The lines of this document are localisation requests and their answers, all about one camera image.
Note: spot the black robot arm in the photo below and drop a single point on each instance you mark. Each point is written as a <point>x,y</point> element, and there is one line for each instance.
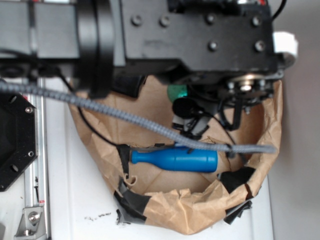
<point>79,39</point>

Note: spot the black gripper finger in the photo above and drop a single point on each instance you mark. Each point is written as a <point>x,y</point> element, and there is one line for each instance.
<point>190,119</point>

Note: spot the green dimpled foam ball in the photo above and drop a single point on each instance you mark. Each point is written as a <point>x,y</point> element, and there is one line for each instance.
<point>175,92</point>

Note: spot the black square leather pad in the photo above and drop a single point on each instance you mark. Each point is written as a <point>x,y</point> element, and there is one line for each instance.
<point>129,85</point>

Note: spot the metal corner bracket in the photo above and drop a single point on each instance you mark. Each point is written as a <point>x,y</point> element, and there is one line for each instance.
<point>32,225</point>

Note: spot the aluminium extrusion rail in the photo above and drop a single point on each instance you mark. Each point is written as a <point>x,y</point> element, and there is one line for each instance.
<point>36,178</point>

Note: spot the blue plastic toy bottle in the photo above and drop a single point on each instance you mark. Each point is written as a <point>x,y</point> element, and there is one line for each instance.
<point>181,159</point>

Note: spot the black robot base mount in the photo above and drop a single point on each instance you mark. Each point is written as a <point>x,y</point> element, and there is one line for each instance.
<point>18,140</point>

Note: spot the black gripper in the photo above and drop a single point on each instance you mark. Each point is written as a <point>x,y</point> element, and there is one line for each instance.
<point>225,51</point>

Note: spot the white tray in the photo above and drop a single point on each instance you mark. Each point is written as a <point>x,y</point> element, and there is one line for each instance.
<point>83,208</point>

